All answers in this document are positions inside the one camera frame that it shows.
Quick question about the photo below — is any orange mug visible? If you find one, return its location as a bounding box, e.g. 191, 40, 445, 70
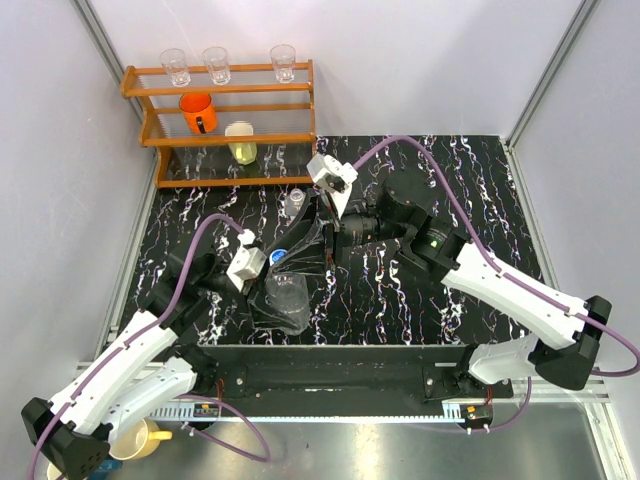
179, 93, 218, 135

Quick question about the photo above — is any left drinking glass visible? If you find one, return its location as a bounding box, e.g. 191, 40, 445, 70
160, 48, 191, 87

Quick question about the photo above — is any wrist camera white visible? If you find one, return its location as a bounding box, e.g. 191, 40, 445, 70
306, 153, 358, 219
226, 229, 266, 293

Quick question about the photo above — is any labelled clear plastic bottle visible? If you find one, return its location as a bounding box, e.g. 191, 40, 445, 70
285, 188, 306, 218

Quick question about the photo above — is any yellow mug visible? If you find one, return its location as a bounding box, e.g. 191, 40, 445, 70
109, 419, 173, 461

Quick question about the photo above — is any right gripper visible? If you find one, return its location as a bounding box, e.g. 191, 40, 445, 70
265, 188, 410, 278

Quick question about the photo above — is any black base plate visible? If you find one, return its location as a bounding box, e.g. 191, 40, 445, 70
204, 345, 514, 421

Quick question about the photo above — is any dark blue mug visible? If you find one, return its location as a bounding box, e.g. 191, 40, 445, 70
46, 457, 123, 480

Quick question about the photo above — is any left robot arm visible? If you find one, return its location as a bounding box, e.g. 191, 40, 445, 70
21, 246, 293, 479

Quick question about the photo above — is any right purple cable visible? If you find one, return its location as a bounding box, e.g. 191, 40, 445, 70
352, 135, 640, 434

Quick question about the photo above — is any drinking glass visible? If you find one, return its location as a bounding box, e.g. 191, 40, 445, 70
270, 44, 296, 84
202, 46, 231, 86
160, 48, 191, 87

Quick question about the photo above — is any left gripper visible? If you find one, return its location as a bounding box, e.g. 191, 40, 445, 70
197, 257, 312, 328

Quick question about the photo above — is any purple cable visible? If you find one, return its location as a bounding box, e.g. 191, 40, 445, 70
24, 213, 274, 480
352, 135, 640, 434

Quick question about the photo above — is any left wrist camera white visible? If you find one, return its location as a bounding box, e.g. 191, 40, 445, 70
226, 229, 266, 293

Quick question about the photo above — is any pale yellow cup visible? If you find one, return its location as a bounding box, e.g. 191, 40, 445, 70
225, 121, 257, 165

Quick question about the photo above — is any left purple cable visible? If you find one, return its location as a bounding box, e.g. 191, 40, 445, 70
24, 213, 274, 480

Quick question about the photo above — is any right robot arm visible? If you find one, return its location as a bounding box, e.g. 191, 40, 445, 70
268, 173, 611, 397

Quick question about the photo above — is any wooden three-tier rack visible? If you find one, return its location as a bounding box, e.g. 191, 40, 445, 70
120, 60, 317, 189

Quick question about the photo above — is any right drinking glass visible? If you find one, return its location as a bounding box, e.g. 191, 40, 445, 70
270, 44, 296, 84

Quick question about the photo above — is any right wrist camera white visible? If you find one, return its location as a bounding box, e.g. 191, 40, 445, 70
306, 153, 358, 219

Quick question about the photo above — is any middle drinking glass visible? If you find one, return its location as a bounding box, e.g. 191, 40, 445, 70
202, 46, 231, 86

